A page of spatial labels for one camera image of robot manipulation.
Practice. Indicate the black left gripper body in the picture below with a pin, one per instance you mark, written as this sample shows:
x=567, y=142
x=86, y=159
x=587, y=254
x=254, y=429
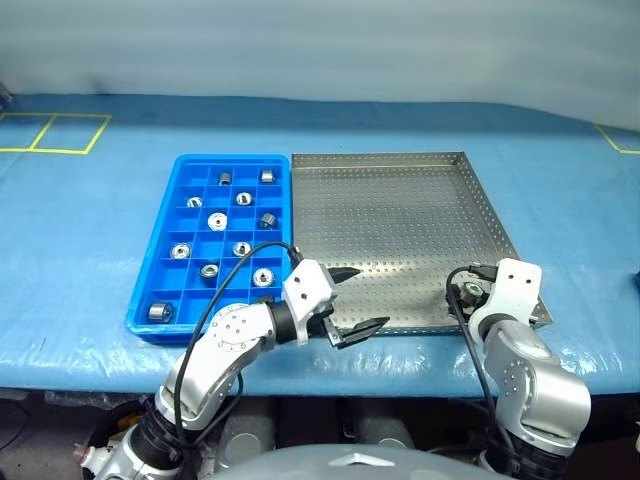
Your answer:
x=334, y=336

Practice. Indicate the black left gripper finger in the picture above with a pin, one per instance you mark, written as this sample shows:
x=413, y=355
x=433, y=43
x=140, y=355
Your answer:
x=365, y=331
x=345, y=275

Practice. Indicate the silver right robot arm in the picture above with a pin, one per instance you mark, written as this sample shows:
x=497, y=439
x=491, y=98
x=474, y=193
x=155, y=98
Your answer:
x=540, y=390

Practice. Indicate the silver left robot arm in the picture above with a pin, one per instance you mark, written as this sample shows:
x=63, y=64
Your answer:
x=235, y=340

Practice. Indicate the blue compartment tray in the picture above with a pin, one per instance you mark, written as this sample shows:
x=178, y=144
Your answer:
x=165, y=280

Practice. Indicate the perforated metal tray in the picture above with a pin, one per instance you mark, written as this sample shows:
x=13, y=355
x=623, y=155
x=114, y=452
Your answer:
x=390, y=225

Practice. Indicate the grey robot torso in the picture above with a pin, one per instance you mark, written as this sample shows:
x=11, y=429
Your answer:
x=350, y=465

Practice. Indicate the blue plastic table cover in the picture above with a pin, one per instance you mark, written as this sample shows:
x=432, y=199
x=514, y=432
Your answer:
x=75, y=225

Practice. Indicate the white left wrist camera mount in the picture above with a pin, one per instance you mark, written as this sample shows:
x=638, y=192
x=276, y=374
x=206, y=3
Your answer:
x=307, y=290

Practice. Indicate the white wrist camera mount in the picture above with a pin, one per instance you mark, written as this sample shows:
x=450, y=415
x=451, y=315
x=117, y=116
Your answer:
x=517, y=285
x=307, y=290

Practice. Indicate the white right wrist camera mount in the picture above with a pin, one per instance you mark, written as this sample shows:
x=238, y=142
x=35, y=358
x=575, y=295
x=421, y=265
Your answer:
x=517, y=285

